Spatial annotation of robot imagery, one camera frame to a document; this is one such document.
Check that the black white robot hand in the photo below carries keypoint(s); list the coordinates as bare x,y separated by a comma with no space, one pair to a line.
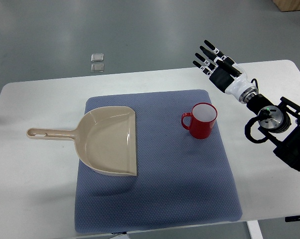
225,73

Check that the red cup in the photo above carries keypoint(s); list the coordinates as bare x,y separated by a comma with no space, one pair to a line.
200,121

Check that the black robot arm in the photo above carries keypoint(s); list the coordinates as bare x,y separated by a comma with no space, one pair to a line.
280,124

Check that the beige plastic dustpan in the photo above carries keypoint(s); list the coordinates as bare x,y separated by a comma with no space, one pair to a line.
105,140

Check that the wooden box corner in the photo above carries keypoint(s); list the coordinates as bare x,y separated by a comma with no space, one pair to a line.
287,5

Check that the lower metal floor plate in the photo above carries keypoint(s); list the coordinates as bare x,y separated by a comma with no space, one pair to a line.
97,67

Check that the metal floor plate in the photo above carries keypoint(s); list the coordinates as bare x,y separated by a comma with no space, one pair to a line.
97,67
97,57

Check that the upper metal floor plate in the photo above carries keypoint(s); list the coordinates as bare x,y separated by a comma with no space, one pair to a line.
97,57

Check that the white table leg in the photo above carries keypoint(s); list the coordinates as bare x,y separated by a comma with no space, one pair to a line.
254,229

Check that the black table control panel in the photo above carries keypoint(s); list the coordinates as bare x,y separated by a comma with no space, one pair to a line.
292,219

